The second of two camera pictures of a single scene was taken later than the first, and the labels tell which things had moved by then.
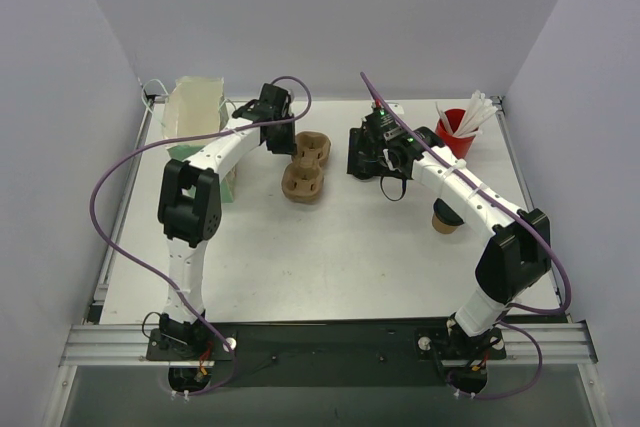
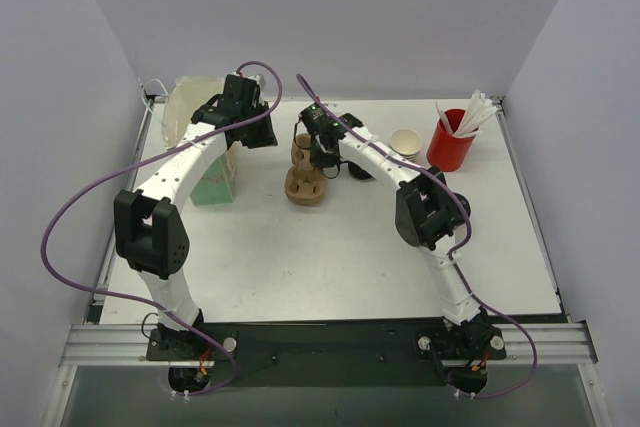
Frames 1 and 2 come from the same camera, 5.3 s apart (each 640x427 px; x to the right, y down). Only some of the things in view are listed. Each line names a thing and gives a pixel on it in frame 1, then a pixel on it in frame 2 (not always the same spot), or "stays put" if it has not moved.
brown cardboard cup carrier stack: [302, 180] stays put
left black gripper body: [280, 136] to [265, 128]
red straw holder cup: [457, 144] stays put
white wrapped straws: [478, 111] stays put
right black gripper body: [359, 158] to [324, 158]
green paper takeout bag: [197, 106] stays put
